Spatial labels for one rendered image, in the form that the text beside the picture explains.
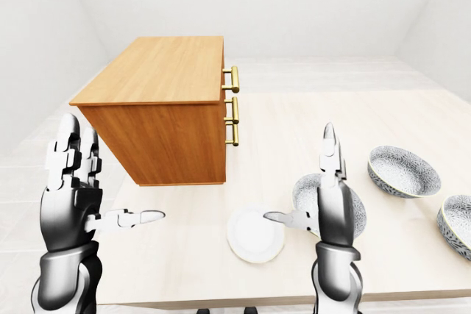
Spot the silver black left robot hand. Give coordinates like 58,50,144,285
39,113,166,255

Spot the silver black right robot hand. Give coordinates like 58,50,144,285
262,121,358,248

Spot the black white patterned bowl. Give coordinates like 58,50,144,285
291,173,368,240
436,194,471,261
366,145,442,200

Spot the wooden cabinet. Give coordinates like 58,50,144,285
68,35,227,186

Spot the white plate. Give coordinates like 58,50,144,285
226,206,286,265

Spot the brass drawer handle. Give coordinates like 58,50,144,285
221,65,241,95
224,122,241,148
223,96,241,125

